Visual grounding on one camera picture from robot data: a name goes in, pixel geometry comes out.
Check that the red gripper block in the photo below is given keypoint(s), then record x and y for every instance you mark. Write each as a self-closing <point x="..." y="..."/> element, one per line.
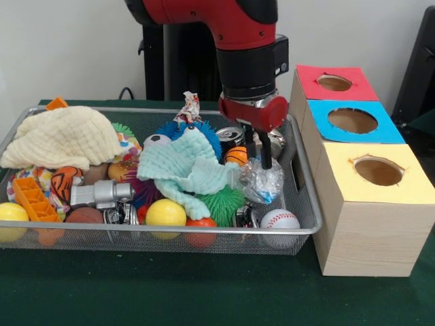
<point x="268" y="115"/>

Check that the crushed clear plastic bottle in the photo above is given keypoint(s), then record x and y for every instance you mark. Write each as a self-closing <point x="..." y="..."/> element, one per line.
<point x="263" y="181"/>

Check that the mint green waffle cloth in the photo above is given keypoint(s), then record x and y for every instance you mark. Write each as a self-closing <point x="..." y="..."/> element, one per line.
<point x="176" y="163"/>

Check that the cream waffle cloth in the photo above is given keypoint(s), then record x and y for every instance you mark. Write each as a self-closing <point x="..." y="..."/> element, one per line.
<point x="61" y="136"/>

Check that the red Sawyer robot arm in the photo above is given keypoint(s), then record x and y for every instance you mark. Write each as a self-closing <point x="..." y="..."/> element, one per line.
<point x="244" y="20"/>

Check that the wooden box with three holes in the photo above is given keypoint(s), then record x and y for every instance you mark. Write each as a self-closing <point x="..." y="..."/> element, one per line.
<point x="370" y="237"/>

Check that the shallow clear mesh bin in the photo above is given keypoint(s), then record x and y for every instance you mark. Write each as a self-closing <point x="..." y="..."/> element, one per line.
<point x="136" y="239"/>

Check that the small orange basketball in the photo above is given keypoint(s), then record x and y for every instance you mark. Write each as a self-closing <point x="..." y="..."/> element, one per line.
<point x="236" y="155"/>

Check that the green spiky ball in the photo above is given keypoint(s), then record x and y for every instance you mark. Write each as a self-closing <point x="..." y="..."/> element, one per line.
<point x="221" y="203"/>

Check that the crushed red can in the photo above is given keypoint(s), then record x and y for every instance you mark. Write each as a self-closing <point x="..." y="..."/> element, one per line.
<point x="245" y="216"/>

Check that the white toy baseball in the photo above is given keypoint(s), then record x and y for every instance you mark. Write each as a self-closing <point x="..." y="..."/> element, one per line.
<point x="280" y="219"/>

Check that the yellow ball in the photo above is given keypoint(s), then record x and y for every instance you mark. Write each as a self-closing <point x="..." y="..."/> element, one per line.
<point x="165" y="212"/>
<point x="13" y="214"/>

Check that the dark green tablecloth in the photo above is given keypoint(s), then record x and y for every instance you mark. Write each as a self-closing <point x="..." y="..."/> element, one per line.
<point x="204" y="288"/>

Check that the silver plastic toy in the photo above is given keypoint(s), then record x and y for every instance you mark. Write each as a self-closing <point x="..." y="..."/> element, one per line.
<point x="102" y="193"/>

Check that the black chair back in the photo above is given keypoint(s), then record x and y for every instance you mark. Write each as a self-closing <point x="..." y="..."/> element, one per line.
<point x="421" y="68"/>

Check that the long orange toy brick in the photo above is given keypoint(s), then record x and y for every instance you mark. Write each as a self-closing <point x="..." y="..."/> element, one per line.
<point x="34" y="200"/>

